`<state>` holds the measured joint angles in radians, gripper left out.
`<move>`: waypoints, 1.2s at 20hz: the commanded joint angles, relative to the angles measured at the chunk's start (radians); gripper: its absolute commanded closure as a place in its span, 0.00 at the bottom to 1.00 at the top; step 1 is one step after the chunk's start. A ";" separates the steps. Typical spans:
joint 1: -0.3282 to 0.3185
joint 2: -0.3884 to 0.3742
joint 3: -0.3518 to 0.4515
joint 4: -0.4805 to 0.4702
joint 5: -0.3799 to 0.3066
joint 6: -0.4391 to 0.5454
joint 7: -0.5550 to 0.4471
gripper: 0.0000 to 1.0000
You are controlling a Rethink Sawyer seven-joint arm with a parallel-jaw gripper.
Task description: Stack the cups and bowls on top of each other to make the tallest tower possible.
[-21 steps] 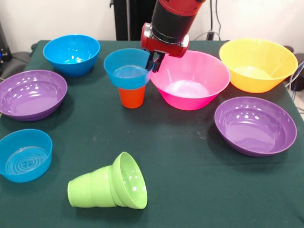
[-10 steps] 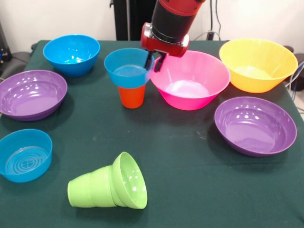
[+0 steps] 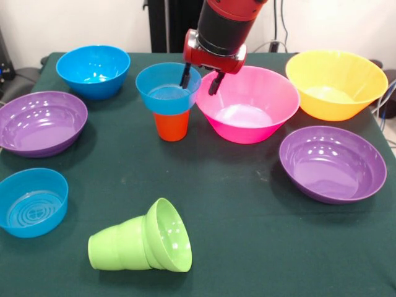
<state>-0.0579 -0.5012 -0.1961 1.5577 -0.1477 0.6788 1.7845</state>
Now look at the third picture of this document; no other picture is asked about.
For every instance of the purple bowl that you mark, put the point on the purple bowl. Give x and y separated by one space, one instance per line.
331 167
40 123

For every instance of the green cup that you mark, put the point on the green cup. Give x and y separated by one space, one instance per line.
114 247

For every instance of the yellow-orange bowl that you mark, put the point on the yellow-orange bowl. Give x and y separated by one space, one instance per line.
335 77

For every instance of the pink bowl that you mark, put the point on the pink bowl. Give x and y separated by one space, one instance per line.
244 92

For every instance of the orange cup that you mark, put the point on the orange cup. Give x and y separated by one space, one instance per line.
171 127

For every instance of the black rounded seat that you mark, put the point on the black rounded seat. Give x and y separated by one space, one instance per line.
24 80

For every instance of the black equipment rack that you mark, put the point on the black equipment rack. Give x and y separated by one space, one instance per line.
6 71

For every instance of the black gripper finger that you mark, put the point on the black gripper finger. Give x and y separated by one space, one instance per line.
215 83
186 77

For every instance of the deep smooth blue bowl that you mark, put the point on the deep smooth blue bowl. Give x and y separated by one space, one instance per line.
92 65

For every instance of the blue bowl with ringed bottom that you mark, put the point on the blue bowl with ringed bottom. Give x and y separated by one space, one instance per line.
161 102
31 201

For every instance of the small green bowl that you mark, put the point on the small green bowl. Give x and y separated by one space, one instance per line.
170 238

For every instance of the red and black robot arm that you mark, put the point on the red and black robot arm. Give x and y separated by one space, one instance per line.
226 24

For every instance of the dark green tablecloth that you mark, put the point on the dark green tablecloth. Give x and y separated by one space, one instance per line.
278 247

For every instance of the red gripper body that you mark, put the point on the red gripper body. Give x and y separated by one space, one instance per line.
213 62

